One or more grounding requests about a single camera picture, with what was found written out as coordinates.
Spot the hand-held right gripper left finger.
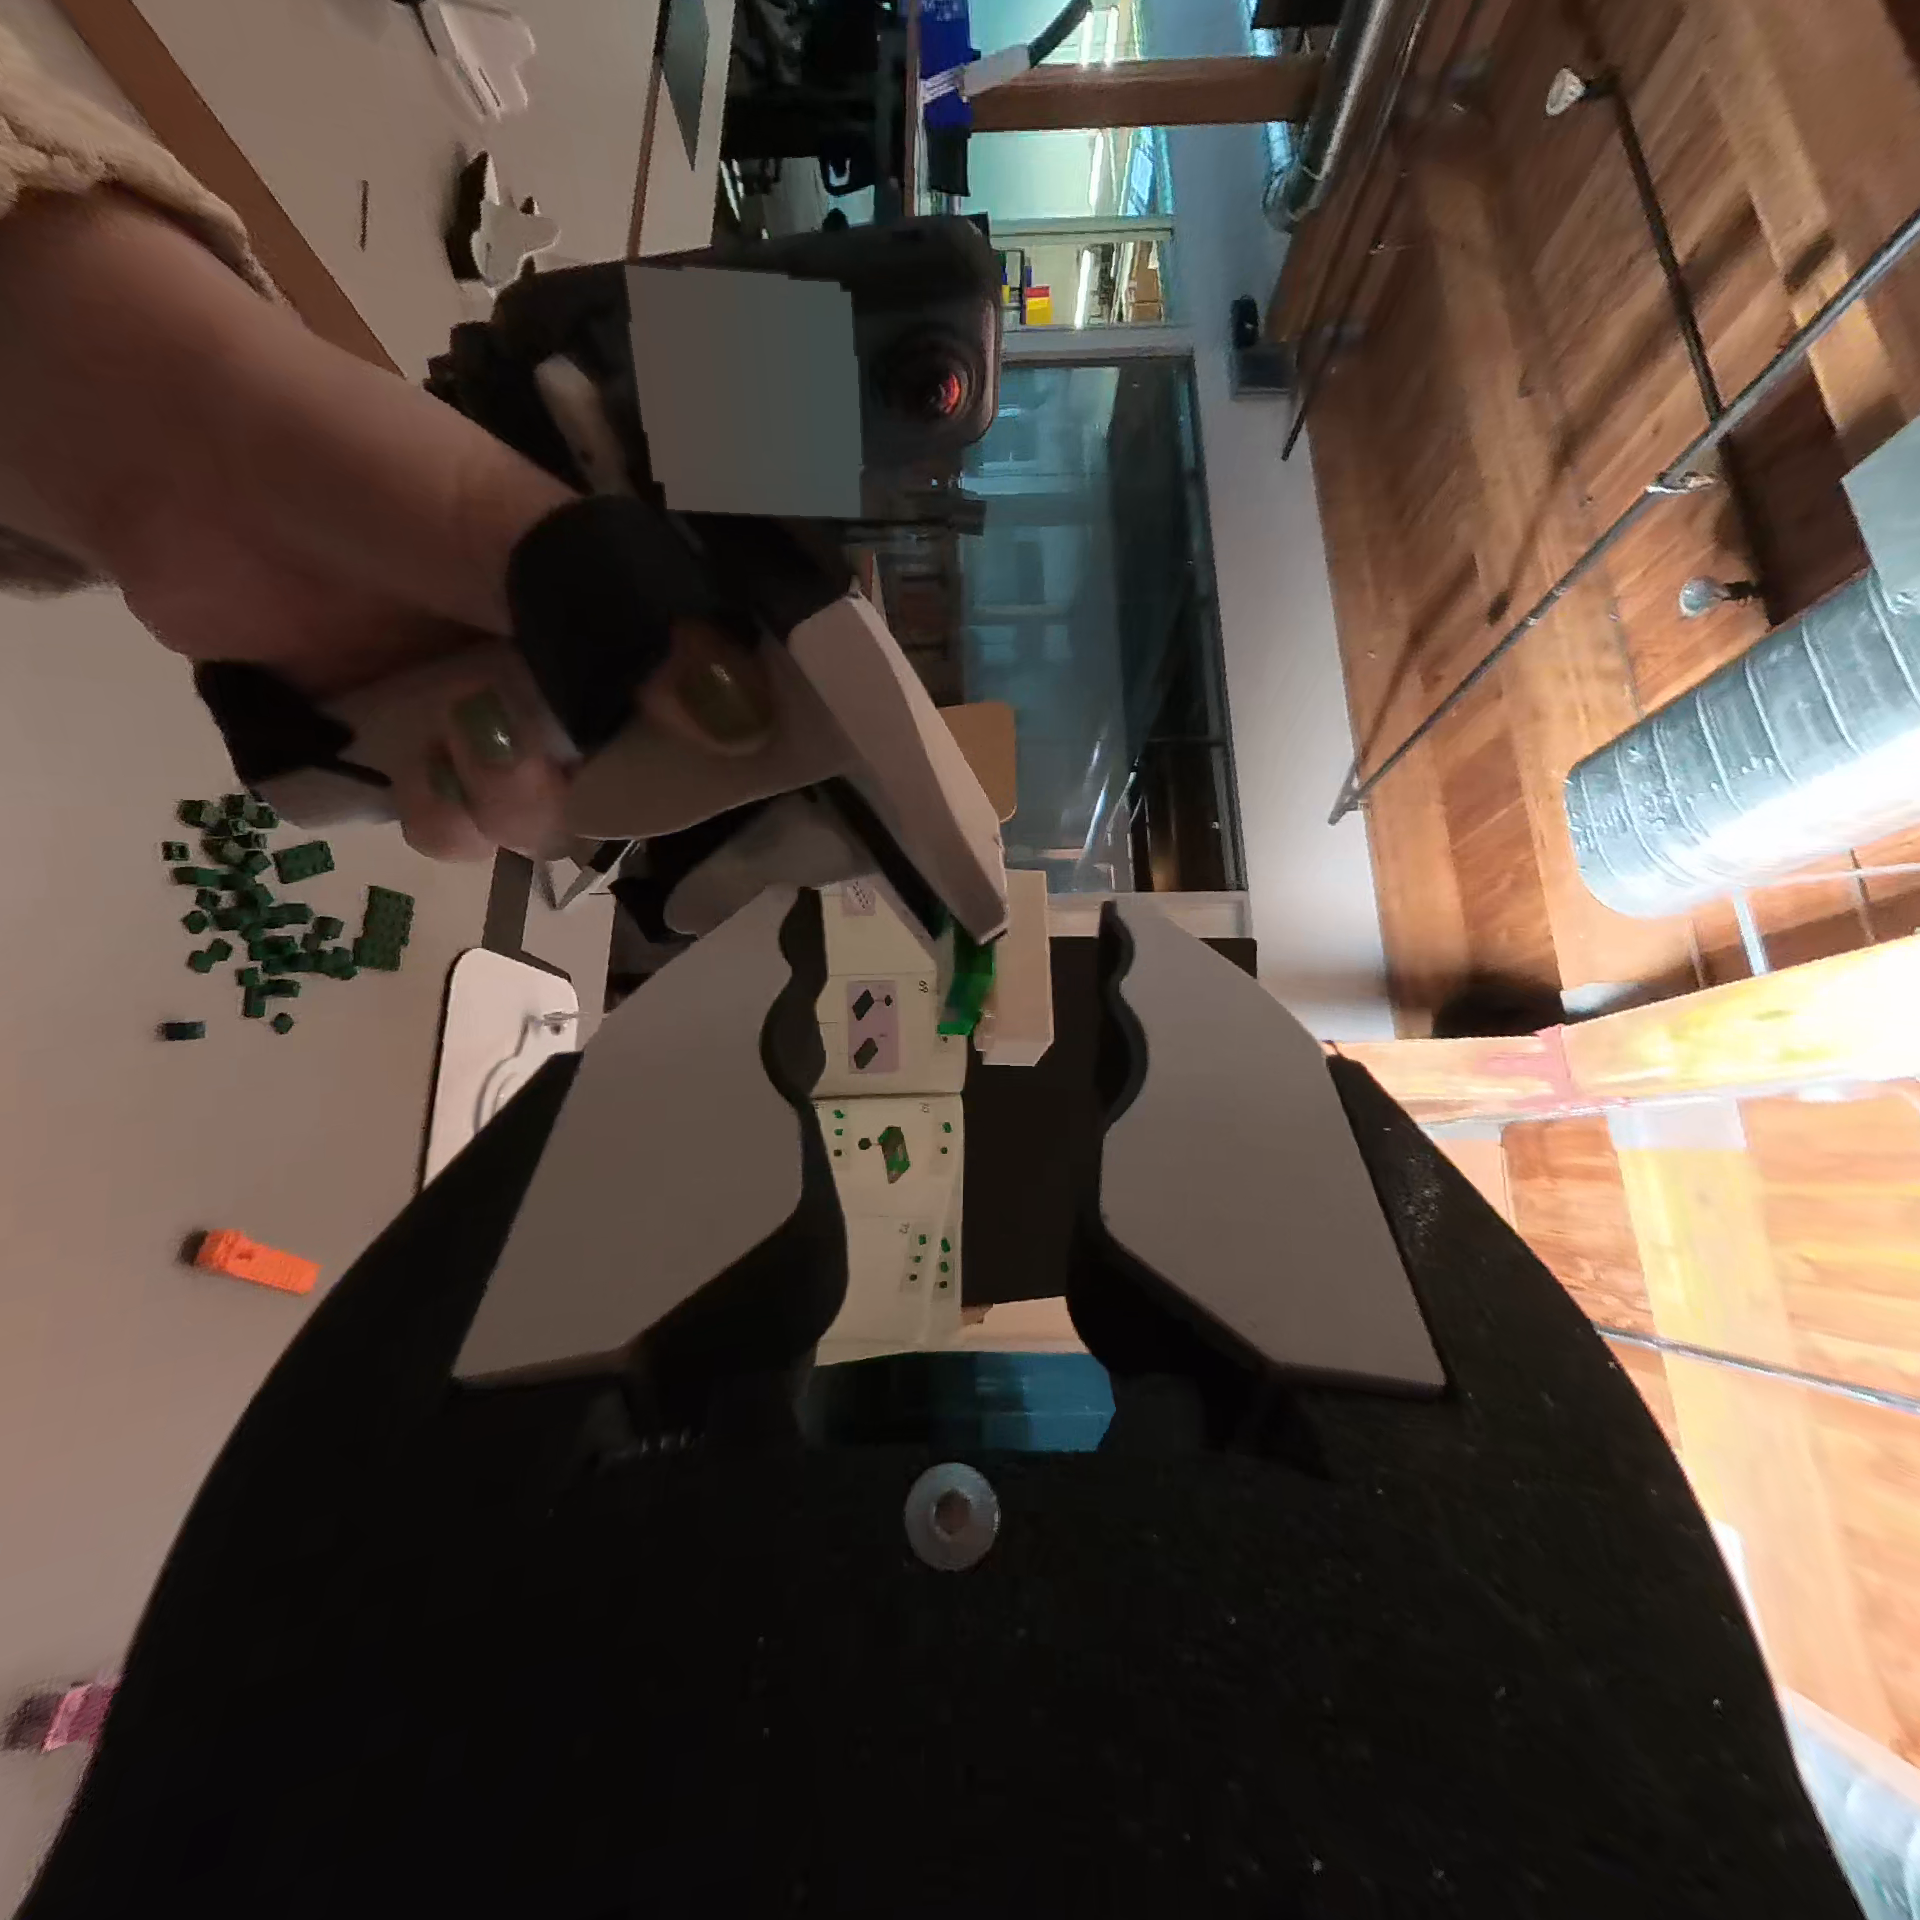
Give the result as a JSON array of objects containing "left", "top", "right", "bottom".
[{"left": 451, "top": 892, "right": 848, "bottom": 1385}]

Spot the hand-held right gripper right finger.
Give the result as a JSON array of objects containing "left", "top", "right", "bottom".
[{"left": 1067, "top": 901, "right": 1451, "bottom": 1397}]

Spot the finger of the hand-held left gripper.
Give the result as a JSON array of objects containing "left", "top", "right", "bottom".
[
  {"left": 785, "top": 590, "right": 1012, "bottom": 947},
  {"left": 663, "top": 814, "right": 905, "bottom": 938}
]

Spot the white lego brick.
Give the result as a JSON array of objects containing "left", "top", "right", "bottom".
[{"left": 971, "top": 866, "right": 1057, "bottom": 1069}]

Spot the pile of dark green lego pieces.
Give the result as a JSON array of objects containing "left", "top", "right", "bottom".
[{"left": 159, "top": 790, "right": 418, "bottom": 1044}]

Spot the pink lego piece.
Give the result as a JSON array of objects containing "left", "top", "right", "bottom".
[{"left": 0, "top": 1677, "right": 121, "bottom": 1757}]

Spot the white book stand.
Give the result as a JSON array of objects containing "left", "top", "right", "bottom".
[{"left": 424, "top": 942, "right": 587, "bottom": 1190}]

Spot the open instruction book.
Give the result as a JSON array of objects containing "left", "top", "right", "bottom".
[{"left": 808, "top": 883, "right": 975, "bottom": 1370}]

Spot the loose grey wedge part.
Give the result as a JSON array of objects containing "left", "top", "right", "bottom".
[
  {"left": 398, "top": 0, "right": 539, "bottom": 121},
  {"left": 449, "top": 150, "right": 561, "bottom": 291}
]

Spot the orange brick separator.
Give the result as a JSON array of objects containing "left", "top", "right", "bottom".
[{"left": 184, "top": 1228, "right": 323, "bottom": 1298}]

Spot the grey desk with wooden edge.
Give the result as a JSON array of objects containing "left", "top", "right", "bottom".
[{"left": 60, "top": 0, "right": 736, "bottom": 378}]

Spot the silver ventilation duct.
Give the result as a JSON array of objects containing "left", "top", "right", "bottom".
[
  {"left": 1563, "top": 566, "right": 1920, "bottom": 922},
  {"left": 1266, "top": 0, "right": 1426, "bottom": 227}
]

